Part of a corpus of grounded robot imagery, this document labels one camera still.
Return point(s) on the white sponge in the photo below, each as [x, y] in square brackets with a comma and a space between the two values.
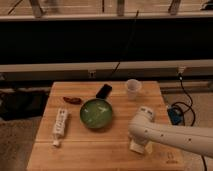
[136, 147]

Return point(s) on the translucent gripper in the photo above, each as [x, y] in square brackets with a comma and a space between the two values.
[149, 148]

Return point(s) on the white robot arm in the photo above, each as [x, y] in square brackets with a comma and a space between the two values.
[143, 128]

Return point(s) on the red chili pepper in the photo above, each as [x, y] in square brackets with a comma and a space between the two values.
[72, 100]

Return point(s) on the white toothpaste tube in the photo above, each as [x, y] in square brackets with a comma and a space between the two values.
[59, 126]

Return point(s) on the black rectangular phone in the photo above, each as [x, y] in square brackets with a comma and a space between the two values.
[104, 91]

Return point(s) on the white wall outlet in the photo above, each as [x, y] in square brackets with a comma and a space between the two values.
[92, 74]

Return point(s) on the green ceramic bowl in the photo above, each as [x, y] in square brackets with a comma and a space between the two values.
[96, 113]

